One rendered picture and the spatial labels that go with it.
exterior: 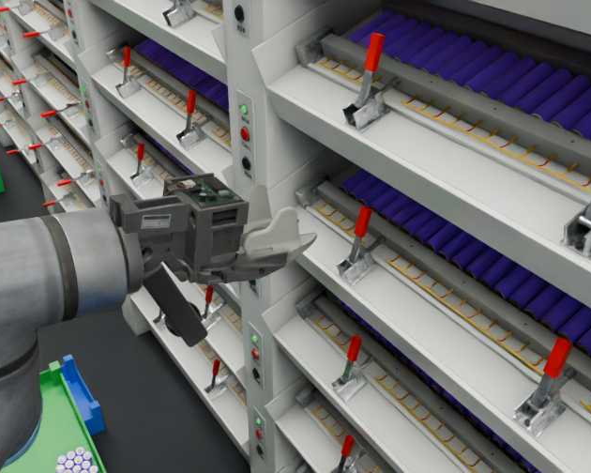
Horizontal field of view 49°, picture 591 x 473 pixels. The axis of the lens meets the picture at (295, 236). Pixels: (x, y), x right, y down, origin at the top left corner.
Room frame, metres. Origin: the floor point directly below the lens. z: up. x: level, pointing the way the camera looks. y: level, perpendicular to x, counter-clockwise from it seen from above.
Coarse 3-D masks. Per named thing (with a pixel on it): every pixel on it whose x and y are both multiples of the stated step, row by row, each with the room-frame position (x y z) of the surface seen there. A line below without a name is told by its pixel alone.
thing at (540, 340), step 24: (336, 192) 0.75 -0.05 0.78; (408, 240) 0.63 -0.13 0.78; (432, 264) 0.59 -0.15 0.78; (456, 288) 0.56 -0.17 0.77; (480, 288) 0.54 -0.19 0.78; (480, 312) 0.53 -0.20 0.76; (504, 312) 0.51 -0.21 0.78; (528, 336) 0.48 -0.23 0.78; (552, 336) 0.47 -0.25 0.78; (576, 360) 0.44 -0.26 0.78
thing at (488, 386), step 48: (288, 192) 0.77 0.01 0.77; (336, 240) 0.69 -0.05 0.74; (336, 288) 0.64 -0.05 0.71; (384, 288) 0.60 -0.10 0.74; (432, 288) 0.58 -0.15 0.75; (384, 336) 0.57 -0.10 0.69; (432, 336) 0.52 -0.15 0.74; (480, 384) 0.45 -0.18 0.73; (528, 384) 0.44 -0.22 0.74; (576, 384) 0.43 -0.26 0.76; (528, 432) 0.40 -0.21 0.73; (576, 432) 0.39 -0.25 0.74
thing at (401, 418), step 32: (320, 288) 0.78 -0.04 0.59; (288, 320) 0.76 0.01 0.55; (320, 320) 0.75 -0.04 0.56; (352, 320) 0.72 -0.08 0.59; (288, 352) 0.72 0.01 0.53; (320, 352) 0.70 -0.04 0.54; (352, 352) 0.63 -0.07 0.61; (384, 352) 0.65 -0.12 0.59; (320, 384) 0.65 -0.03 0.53; (352, 384) 0.62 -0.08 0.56; (384, 384) 0.63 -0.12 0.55; (416, 384) 0.60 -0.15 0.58; (352, 416) 0.59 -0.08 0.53; (384, 416) 0.58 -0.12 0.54; (416, 416) 0.56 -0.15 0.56; (448, 416) 0.54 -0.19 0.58; (384, 448) 0.54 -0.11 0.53; (416, 448) 0.53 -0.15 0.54; (448, 448) 0.52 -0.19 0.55; (480, 448) 0.50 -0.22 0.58; (512, 448) 0.49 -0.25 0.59
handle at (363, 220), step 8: (360, 208) 0.64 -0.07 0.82; (368, 208) 0.64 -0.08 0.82; (360, 216) 0.64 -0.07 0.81; (368, 216) 0.63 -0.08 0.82; (360, 224) 0.63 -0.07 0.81; (368, 224) 0.63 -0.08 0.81; (360, 232) 0.63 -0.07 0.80; (360, 240) 0.63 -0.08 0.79; (352, 248) 0.63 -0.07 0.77; (352, 256) 0.63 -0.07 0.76; (360, 256) 0.63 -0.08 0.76
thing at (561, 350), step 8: (560, 344) 0.42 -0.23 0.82; (568, 344) 0.41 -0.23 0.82; (552, 352) 0.42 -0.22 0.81; (560, 352) 0.41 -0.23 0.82; (568, 352) 0.41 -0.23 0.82; (552, 360) 0.41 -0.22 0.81; (560, 360) 0.41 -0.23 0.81; (544, 368) 0.41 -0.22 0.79; (552, 368) 0.41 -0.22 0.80; (560, 368) 0.41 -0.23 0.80; (544, 376) 0.41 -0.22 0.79; (552, 376) 0.41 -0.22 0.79; (544, 384) 0.41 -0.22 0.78; (552, 384) 0.41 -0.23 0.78; (536, 392) 0.41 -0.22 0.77; (544, 392) 0.41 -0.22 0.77; (536, 400) 0.41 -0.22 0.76; (544, 400) 0.40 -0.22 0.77
